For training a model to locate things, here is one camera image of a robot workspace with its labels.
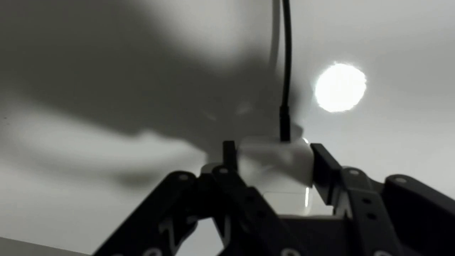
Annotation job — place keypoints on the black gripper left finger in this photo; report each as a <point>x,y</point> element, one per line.
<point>245,222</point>

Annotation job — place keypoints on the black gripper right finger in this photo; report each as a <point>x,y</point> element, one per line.
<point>398,216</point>

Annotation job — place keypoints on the white wall charger plug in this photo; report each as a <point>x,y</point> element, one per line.
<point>280,171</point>

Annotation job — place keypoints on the white whiteboard on table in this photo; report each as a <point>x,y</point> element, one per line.
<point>103,98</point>

